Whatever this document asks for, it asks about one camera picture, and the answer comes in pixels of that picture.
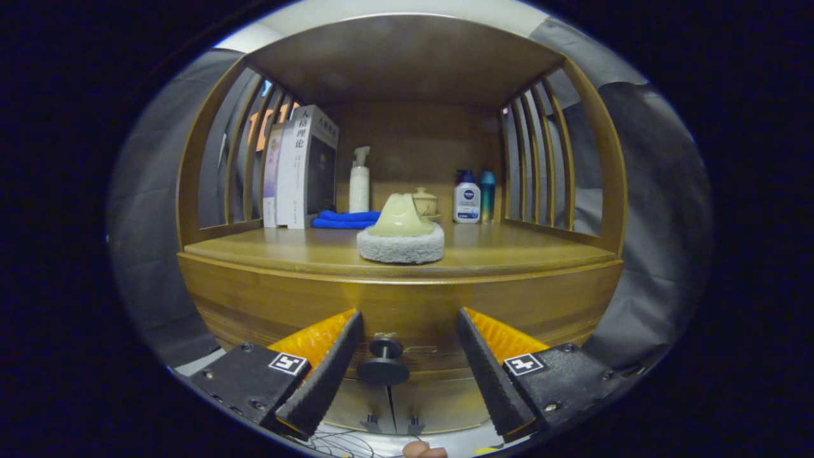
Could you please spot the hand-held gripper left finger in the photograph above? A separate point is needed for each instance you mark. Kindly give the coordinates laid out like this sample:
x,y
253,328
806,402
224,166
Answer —
x,y
327,381

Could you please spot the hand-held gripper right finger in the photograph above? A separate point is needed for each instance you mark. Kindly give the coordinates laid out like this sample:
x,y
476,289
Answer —
x,y
493,381

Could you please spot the wooden drawer with black knob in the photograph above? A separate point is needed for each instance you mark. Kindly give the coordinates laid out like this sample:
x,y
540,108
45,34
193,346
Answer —
x,y
286,299

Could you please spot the green brush with grey pad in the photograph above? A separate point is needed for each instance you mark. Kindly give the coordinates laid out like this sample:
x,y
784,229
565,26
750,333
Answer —
x,y
400,222

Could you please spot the wooden cabinet door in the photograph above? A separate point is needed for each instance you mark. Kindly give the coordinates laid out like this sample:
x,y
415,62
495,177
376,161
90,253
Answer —
x,y
362,404
439,401

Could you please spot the wooden countertop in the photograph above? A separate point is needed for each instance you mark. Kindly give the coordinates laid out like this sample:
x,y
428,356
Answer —
x,y
509,251

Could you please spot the wooden cabinet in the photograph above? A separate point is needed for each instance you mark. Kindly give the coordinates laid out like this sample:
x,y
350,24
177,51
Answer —
x,y
413,140

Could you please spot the blue folded cloth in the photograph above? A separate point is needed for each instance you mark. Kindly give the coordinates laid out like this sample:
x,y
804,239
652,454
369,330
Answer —
x,y
337,220

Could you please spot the white lotion bottle blue cap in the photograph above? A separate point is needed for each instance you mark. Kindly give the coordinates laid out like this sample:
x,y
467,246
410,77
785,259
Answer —
x,y
467,200

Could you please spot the teal spray can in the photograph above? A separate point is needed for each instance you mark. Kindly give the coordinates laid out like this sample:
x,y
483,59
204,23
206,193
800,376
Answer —
x,y
488,197

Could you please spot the beige lidded ceramic teacup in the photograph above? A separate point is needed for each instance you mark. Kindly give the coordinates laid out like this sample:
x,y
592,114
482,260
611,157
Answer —
x,y
426,202

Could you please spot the white pump bottle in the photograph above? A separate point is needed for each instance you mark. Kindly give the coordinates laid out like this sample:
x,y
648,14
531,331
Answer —
x,y
359,191

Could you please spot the thick white-spined dark book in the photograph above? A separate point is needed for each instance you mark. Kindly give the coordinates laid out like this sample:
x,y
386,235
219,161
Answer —
x,y
321,172

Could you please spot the purple book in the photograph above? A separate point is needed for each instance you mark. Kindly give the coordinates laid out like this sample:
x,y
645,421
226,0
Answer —
x,y
272,178

